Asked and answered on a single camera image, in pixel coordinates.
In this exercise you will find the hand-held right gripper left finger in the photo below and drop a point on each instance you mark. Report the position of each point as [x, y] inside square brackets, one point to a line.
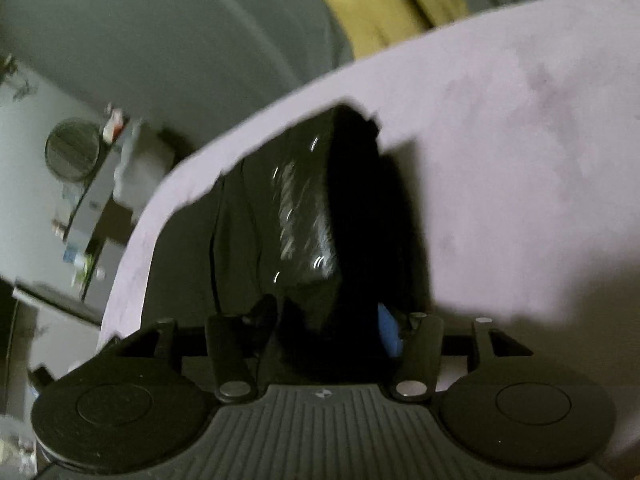
[225, 341]

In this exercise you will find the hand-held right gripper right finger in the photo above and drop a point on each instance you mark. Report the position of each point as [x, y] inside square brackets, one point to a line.
[390, 332]

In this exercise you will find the black pants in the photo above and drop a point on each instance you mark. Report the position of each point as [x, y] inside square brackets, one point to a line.
[235, 245]

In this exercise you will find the white cabinet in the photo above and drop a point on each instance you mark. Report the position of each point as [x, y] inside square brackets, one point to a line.
[55, 340]

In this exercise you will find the lavender bed sheet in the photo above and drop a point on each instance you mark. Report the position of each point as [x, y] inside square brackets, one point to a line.
[500, 160]

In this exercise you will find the small toy figurine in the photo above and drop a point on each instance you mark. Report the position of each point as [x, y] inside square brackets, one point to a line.
[114, 124]

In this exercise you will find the yellow curtain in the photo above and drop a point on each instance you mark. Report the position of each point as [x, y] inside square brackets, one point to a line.
[380, 5]

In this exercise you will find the round table mirror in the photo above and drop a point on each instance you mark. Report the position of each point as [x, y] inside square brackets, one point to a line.
[72, 149]

